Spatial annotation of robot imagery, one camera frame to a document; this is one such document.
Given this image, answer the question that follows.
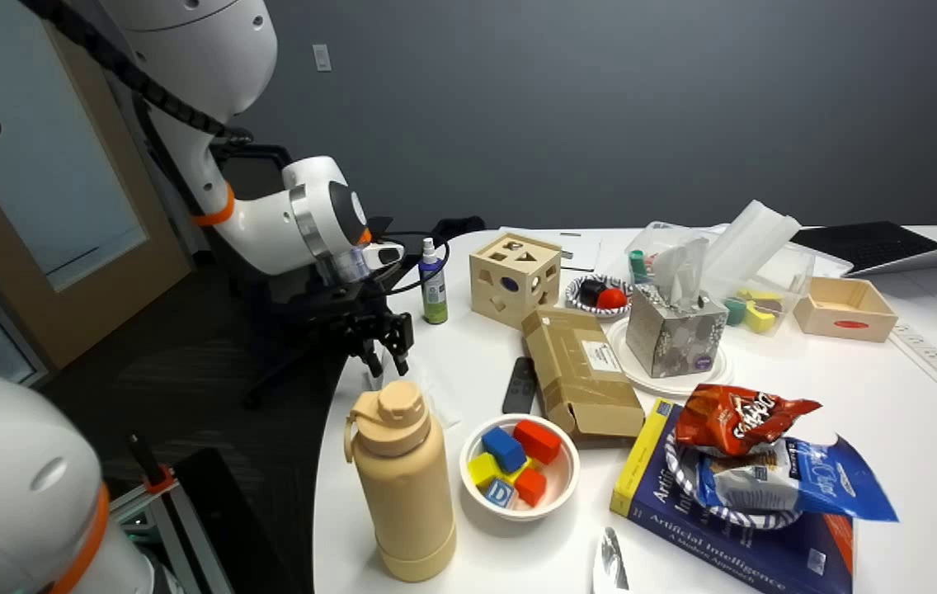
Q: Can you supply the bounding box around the small plate with toys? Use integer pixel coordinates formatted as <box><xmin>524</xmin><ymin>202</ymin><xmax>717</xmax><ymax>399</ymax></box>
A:
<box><xmin>564</xmin><ymin>278</ymin><xmax>629</xmax><ymax>321</ymax></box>

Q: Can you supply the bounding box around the orange foam block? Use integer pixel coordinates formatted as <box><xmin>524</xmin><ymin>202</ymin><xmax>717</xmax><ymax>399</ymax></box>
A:
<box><xmin>515</xmin><ymin>467</ymin><xmax>549</xmax><ymax>508</ymax></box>

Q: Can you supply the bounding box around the clear plastic container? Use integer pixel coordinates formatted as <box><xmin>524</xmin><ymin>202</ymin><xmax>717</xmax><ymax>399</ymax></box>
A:
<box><xmin>626</xmin><ymin>198</ymin><xmax>818</xmax><ymax>335</ymax></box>

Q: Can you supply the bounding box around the blue book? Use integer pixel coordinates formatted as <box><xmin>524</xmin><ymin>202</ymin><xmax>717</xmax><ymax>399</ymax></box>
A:
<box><xmin>609</xmin><ymin>399</ymin><xmax>856</xmax><ymax>594</ymax></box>

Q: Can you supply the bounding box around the blue foam block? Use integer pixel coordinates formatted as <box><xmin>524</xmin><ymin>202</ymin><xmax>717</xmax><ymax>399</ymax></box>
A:
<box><xmin>482</xmin><ymin>425</ymin><xmax>528</xmax><ymax>470</ymax></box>

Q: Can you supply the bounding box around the white pouch at edge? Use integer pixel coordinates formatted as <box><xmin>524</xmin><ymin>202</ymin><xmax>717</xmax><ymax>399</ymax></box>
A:
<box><xmin>591</xmin><ymin>529</ymin><xmax>633</xmax><ymax>594</ymax></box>

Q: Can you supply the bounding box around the wooden shape sorter cube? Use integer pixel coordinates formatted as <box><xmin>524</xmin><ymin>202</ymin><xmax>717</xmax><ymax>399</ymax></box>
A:
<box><xmin>468</xmin><ymin>230</ymin><xmax>560</xmax><ymax>327</ymax></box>

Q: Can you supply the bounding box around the tan insulated water bottle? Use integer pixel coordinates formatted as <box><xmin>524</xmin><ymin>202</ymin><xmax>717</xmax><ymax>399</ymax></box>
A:
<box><xmin>343</xmin><ymin>378</ymin><xmax>454</xmax><ymax>580</ymax></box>

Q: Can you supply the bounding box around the yellow foam block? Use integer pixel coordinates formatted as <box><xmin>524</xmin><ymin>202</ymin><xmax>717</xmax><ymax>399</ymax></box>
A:
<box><xmin>468</xmin><ymin>453</ymin><xmax>501</xmax><ymax>487</ymax></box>

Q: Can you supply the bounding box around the grey tissue box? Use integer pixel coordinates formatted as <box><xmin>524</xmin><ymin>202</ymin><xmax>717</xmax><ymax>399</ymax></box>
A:
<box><xmin>626</xmin><ymin>237</ymin><xmax>727</xmax><ymax>378</ymax></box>

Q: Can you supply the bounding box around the white bowl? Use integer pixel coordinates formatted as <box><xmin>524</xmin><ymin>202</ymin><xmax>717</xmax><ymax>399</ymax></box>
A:
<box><xmin>458</xmin><ymin>411</ymin><xmax>580</xmax><ymax>522</ymax></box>

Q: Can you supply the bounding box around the white round plate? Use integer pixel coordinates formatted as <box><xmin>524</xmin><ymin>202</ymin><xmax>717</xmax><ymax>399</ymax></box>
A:
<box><xmin>609</xmin><ymin>331</ymin><xmax>728</xmax><ymax>399</ymax></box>

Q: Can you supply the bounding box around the red foam block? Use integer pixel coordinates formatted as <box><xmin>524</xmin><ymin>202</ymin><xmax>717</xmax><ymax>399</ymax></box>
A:
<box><xmin>513</xmin><ymin>420</ymin><xmax>560</xmax><ymax>463</ymax></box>

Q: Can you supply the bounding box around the red chips bag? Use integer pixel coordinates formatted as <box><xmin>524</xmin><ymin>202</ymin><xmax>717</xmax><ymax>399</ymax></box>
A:
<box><xmin>674</xmin><ymin>382</ymin><xmax>818</xmax><ymax>459</ymax></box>

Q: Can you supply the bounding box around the dark grey remote control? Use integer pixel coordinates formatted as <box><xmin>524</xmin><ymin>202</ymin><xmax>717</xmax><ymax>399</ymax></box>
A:
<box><xmin>501</xmin><ymin>357</ymin><xmax>538</xmax><ymax>411</ymax></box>

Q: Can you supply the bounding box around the small wooden tray box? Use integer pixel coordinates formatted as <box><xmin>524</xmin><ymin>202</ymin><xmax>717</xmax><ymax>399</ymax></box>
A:
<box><xmin>796</xmin><ymin>278</ymin><xmax>899</xmax><ymax>342</ymax></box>

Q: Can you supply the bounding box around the purple green spray bottle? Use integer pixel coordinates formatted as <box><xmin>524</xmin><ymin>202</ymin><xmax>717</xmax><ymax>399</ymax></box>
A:
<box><xmin>419</xmin><ymin>237</ymin><xmax>448</xmax><ymax>327</ymax></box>

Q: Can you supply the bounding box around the white blue rope toy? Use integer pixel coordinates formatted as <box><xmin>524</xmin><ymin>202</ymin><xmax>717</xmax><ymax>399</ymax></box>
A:
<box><xmin>664</xmin><ymin>435</ymin><xmax>803</xmax><ymax>531</ymax></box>

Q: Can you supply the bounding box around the black office chair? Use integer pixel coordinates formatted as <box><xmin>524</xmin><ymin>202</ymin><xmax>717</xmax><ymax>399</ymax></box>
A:
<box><xmin>144</xmin><ymin>137</ymin><xmax>396</xmax><ymax>411</ymax></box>

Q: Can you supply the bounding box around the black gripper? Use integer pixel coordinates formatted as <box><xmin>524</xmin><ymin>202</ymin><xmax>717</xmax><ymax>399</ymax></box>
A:
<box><xmin>298</xmin><ymin>269</ymin><xmax>413</xmax><ymax>378</ymax></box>

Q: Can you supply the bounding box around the blue plastic packet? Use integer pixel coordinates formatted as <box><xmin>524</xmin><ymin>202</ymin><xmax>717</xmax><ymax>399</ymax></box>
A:
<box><xmin>785</xmin><ymin>440</ymin><xmax>899</xmax><ymax>522</ymax></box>

